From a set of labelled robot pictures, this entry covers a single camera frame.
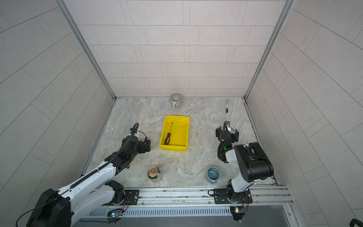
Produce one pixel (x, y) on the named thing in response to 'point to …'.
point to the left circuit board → (114, 215)
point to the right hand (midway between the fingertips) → (228, 126)
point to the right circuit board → (238, 213)
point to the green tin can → (153, 172)
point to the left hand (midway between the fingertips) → (147, 139)
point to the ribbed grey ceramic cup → (176, 100)
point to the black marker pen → (227, 109)
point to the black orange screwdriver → (167, 140)
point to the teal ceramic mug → (213, 173)
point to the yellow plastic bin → (179, 133)
